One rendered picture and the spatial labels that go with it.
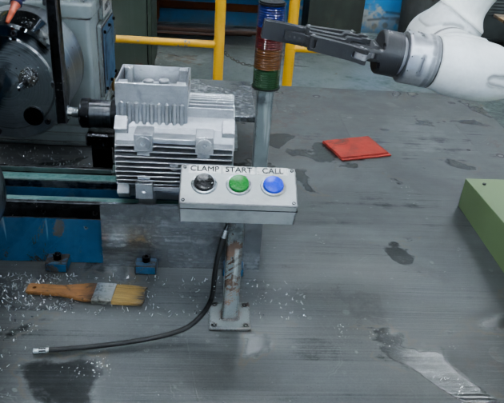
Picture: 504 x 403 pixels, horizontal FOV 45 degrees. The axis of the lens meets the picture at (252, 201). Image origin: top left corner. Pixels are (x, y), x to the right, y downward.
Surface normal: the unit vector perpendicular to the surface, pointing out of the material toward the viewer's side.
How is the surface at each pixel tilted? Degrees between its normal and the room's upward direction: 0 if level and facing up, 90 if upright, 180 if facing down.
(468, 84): 101
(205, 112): 88
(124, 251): 90
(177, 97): 90
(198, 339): 0
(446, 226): 0
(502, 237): 90
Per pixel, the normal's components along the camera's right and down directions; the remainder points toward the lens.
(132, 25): 0.04, 0.50
